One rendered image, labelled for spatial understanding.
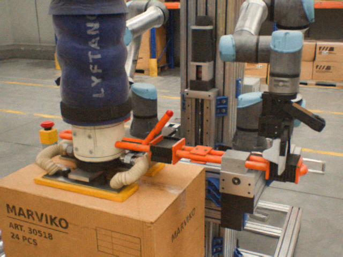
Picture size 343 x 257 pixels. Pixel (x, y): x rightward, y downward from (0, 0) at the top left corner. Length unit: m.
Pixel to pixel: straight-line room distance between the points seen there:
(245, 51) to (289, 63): 0.16
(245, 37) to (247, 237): 1.71
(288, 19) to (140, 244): 0.89
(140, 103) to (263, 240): 1.28
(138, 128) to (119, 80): 0.63
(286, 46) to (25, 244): 1.03
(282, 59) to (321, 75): 7.23
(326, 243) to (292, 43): 2.23
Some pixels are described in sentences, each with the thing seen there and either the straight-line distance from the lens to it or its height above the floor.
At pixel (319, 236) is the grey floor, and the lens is 3.14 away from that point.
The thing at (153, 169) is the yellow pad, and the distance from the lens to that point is 1.34.
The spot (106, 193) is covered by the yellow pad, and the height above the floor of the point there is 1.09.
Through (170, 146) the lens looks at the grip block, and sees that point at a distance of 1.17.
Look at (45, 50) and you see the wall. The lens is 12.50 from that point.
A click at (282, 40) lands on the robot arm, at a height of 1.54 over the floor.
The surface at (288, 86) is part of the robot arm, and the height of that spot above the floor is 1.43.
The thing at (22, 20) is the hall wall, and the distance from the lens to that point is 13.14.
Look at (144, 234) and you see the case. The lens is 1.11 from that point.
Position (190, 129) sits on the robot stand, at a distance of 1.82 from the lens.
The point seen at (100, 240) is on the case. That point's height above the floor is 0.96.
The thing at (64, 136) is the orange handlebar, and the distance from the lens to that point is 1.37.
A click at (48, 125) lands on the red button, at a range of 2.11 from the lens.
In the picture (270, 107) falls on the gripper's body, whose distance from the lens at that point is 1.05.
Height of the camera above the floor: 1.63
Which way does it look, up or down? 18 degrees down
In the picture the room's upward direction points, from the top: 1 degrees counter-clockwise
